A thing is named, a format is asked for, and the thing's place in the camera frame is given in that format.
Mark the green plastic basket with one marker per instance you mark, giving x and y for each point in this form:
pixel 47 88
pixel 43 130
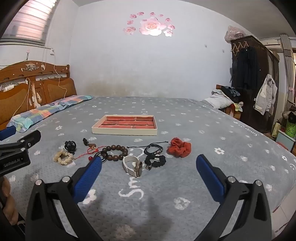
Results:
pixel 291 129

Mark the dark wooden wardrobe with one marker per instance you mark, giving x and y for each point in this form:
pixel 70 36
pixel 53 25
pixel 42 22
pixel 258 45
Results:
pixel 270 69

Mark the dark clothes pile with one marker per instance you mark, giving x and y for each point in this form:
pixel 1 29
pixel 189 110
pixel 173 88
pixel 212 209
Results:
pixel 231 91

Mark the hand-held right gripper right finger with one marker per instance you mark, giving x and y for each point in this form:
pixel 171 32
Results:
pixel 210 178

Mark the black hanging clothes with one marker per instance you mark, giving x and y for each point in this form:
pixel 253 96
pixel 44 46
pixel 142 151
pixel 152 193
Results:
pixel 247 67

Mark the pink plastic bag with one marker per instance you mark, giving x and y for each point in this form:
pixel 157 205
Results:
pixel 234 33

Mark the cream scrunchie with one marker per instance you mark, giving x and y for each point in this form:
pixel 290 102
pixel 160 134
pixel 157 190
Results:
pixel 57 157

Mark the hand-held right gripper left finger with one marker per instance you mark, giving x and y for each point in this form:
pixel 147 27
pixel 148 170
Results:
pixel 87 178

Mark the colourful patchwork pillow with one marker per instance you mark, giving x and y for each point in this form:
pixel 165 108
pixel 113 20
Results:
pixel 44 111

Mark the white hanging jacket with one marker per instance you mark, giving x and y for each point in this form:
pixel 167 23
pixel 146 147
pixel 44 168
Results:
pixel 266 95

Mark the brick-pattern jewelry tray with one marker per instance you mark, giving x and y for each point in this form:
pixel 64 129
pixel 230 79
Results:
pixel 126 124

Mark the white air conditioner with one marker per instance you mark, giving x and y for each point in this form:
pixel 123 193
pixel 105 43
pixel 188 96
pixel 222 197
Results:
pixel 270 42

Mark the wooden headboard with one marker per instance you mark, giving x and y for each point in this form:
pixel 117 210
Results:
pixel 53 90

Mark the person's left hand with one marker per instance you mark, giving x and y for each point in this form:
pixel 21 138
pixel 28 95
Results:
pixel 7 204

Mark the yellow paper bag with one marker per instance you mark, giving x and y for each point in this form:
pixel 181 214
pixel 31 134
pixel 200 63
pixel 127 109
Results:
pixel 275 129

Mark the pink rose wall sticker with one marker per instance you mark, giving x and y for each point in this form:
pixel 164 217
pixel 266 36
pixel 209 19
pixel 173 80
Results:
pixel 151 26

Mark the white band watch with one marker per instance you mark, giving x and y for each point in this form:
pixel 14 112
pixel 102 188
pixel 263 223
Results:
pixel 129 170

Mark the white pillow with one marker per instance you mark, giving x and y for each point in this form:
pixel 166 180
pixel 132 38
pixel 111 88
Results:
pixel 217 99

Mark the striped curtain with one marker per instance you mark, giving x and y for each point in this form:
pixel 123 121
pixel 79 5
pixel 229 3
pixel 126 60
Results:
pixel 288 69

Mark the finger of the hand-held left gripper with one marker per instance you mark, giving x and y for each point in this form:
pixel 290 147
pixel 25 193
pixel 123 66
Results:
pixel 7 133
pixel 25 142

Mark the black hair claw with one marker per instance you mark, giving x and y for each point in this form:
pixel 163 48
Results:
pixel 70 146

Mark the window blind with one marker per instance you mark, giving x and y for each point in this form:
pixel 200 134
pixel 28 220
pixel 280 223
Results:
pixel 30 20

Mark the black scrunchie with pearls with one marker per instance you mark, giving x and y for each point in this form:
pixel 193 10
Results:
pixel 159 163

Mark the red scrunchie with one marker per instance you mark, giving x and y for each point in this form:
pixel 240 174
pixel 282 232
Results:
pixel 179 148

